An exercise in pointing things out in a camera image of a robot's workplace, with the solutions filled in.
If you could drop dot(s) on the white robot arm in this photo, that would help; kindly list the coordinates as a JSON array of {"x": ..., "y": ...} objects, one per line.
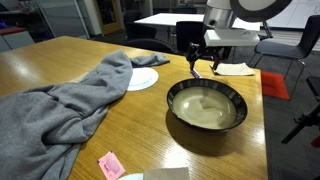
[{"x": 221, "y": 14}]

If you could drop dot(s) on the red floor mat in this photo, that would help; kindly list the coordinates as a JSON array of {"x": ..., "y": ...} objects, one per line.
[{"x": 273, "y": 84}]

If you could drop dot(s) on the purple white marker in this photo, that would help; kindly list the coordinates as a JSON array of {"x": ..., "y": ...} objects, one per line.
[{"x": 195, "y": 74}]

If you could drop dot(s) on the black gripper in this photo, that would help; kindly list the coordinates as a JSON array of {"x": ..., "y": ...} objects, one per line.
[{"x": 199, "y": 51}]

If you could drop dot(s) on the small white plate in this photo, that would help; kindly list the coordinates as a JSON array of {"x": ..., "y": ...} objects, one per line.
[{"x": 134, "y": 176}]

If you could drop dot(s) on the black chair near table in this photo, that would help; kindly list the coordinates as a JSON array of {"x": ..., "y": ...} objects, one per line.
[{"x": 151, "y": 44}]

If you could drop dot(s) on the black chair behind table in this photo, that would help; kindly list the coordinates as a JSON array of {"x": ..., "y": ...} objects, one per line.
[{"x": 188, "y": 32}]

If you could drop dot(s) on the beige cloth napkin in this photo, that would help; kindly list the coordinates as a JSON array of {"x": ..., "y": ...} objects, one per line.
[{"x": 233, "y": 70}]

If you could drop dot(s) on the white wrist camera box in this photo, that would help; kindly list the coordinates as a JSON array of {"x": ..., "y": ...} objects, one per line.
[{"x": 231, "y": 37}]

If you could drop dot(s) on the dark striped ceramic bowl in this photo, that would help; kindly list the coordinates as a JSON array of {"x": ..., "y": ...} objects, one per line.
[{"x": 207, "y": 104}]

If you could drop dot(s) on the pink sticky note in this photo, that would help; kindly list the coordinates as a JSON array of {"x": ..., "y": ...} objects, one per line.
[{"x": 111, "y": 166}]

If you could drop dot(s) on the grey sweatshirt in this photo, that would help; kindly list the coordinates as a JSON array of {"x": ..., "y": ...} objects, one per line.
[{"x": 42, "y": 129}]

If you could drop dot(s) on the brown square coaster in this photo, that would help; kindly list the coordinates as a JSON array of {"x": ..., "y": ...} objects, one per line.
[{"x": 167, "y": 174}]

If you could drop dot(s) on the white background table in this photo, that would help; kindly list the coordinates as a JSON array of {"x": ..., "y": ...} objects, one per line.
[{"x": 170, "y": 20}]

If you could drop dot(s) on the large white plate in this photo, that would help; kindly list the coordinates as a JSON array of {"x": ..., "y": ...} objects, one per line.
[{"x": 142, "y": 78}]

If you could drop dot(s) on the black tripod stand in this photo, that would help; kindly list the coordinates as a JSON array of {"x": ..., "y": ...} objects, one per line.
[{"x": 307, "y": 119}]

